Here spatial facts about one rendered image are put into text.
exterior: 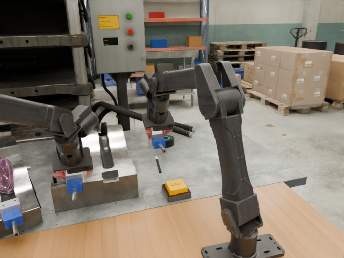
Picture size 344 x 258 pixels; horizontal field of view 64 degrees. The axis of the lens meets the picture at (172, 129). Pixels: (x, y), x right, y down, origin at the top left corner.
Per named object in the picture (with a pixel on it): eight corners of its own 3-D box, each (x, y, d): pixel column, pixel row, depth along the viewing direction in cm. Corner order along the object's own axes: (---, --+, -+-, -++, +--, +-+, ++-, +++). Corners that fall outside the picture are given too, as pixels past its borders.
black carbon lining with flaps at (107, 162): (116, 173, 93) (114, 147, 89) (66, 181, 88) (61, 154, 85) (107, 135, 124) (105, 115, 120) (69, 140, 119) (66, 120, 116)
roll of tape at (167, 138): (157, 141, 135) (157, 134, 133) (174, 141, 134) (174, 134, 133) (156, 148, 127) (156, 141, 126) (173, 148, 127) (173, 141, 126)
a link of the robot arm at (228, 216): (220, 206, 65) (238, 220, 60) (246, 194, 69) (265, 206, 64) (219, 228, 67) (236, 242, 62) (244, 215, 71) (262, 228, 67)
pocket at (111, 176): (120, 186, 88) (119, 176, 87) (103, 189, 86) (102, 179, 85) (118, 179, 92) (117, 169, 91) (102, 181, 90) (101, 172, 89)
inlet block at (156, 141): (171, 157, 94) (170, 143, 92) (157, 159, 93) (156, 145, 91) (161, 143, 106) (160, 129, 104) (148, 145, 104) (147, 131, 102)
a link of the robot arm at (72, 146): (70, 134, 77) (66, 117, 72) (87, 143, 76) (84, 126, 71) (53, 151, 73) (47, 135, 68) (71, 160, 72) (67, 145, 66)
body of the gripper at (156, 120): (141, 117, 96) (142, 101, 91) (169, 113, 99) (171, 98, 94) (145, 130, 92) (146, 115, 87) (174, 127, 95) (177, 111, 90)
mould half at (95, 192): (138, 197, 91) (136, 160, 86) (55, 213, 84) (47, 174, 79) (119, 140, 136) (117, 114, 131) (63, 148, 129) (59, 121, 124)
